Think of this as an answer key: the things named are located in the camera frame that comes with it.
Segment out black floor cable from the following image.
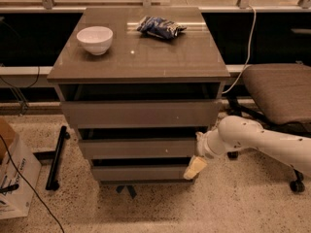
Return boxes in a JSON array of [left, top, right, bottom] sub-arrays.
[[0, 135, 65, 233]]

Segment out black wall cables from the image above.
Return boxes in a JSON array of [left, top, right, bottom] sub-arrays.
[[0, 65, 41, 116]]

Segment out blue chip bag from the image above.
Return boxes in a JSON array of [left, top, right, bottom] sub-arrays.
[[136, 16, 187, 40]]

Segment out grey drawer cabinet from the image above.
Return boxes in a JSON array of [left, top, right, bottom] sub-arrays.
[[48, 7, 229, 191]]

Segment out grey top drawer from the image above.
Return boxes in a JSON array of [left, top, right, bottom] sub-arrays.
[[61, 100, 222, 128]]

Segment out grey bottom drawer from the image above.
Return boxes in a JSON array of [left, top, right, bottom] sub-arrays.
[[91, 165, 187, 182]]

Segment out grey drawer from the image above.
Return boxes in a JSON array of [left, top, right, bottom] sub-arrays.
[[79, 138, 198, 159], [61, 100, 222, 128], [91, 165, 187, 182]]

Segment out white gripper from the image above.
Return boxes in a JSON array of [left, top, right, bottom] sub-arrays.
[[184, 131, 215, 180]]

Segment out white paper bag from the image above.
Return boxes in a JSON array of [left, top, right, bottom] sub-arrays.
[[0, 135, 41, 219]]

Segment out white ceramic bowl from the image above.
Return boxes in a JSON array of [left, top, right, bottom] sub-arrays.
[[77, 26, 114, 55]]

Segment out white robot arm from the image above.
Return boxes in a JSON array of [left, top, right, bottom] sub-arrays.
[[184, 116, 311, 180]]

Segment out brown office chair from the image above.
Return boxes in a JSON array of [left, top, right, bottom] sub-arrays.
[[226, 63, 311, 193]]

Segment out white cable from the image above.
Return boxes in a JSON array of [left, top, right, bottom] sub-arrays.
[[222, 5, 258, 95]]

